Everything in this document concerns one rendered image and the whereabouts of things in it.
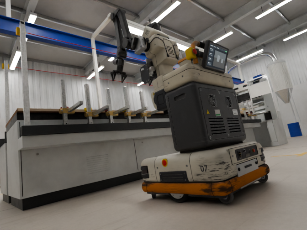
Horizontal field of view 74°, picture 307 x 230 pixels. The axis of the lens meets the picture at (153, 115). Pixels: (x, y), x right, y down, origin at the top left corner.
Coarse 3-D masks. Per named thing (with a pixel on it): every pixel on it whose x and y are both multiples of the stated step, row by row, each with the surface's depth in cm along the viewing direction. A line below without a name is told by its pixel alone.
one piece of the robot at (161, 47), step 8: (152, 40) 164; (160, 40) 164; (168, 40) 172; (152, 48) 164; (160, 48) 164; (168, 48) 167; (176, 48) 176; (152, 56) 171; (160, 56) 165; (168, 56) 162; (176, 56) 170; (152, 64) 174; (160, 64) 167; (168, 64) 170; (160, 72) 167; (168, 72) 166; (160, 80) 161; (160, 88) 161; (152, 96) 168
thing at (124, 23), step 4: (112, 12) 188; (116, 12) 183; (120, 12) 180; (124, 12) 184; (116, 16) 187; (120, 16) 181; (124, 16) 181; (120, 20) 181; (124, 20) 179; (124, 24) 177; (124, 28) 176; (128, 28) 178; (124, 32) 176; (128, 32) 175; (124, 36) 176; (128, 36) 172; (124, 40) 171; (128, 40) 168; (124, 44) 171; (128, 44) 168
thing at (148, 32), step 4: (144, 28) 176; (148, 28) 173; (152, 28) 174; (144, 32) 176; (148, 32) 172; (152, 32) 170; (156, 32) 171; (160, 32) 175; (144, 36) 176; (148, 36) 172; (164, 36) 177; (168, 36) 181
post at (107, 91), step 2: (106, 88) 235; (106, 90) 234; (108, 90) 235; (106, 92) 234; (108, 92) 235; (106, 94) 234; (108, 94) 234; (106, 96) 234; (108, 96) 233; (106, 98) 234; (108, 98) 233; (110, 98) 235; (106, 100) 234; (108, 100) 232; (110, 100) 234; (108, 102) 232; (110, 102) 233; (108, 104) 231; (110, 104) 233; (110, 106) 232; (110, 108) 231; (108, 110) 231; (110, 110) 231; (108, 116) 231; (110, 116) 229; (112, 116) 231; (110, 118) 228; (112, 118) 230; (110, 120) 228; (112, 120) 229
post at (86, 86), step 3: (87, 84) 219; (87, 87) 219; (87, 90) 218; (87, 93) 217; (87, 96) 216; (87, 99) 215; (87, 102) 215; (87, 105) 214; (90, 105) 216; (87, 108) 214; (90, 108) 215; (87, 111) 214; (90, 111) 214; (87, 117) 214; (90, 117) 213; (90, 120) 212
